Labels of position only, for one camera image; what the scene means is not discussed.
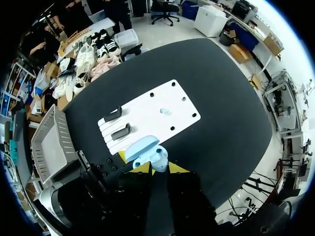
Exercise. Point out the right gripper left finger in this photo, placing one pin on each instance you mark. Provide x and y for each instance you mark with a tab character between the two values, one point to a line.
135	196

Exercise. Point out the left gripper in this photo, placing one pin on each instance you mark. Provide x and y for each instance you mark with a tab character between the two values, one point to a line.
94	196

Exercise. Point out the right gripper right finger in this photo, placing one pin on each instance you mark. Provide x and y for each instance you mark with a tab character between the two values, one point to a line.
187	199

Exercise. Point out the light blue earbud case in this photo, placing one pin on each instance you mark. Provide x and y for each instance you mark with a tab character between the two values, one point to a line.
144	148

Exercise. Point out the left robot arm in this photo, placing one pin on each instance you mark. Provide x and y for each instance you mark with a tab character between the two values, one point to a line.
53	201

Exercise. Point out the white plate with black stands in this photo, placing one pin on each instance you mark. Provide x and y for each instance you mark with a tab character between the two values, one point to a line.
152	110

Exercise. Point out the light blue earbud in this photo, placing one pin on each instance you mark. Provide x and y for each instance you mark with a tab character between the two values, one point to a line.
166	111

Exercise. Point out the grey slotted basket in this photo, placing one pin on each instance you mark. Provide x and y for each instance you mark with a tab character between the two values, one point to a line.
53	143

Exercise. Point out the person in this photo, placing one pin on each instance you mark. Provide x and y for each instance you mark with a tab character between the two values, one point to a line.
41	48
71	14

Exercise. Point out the person's legs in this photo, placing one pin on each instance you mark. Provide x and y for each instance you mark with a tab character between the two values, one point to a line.
119	14

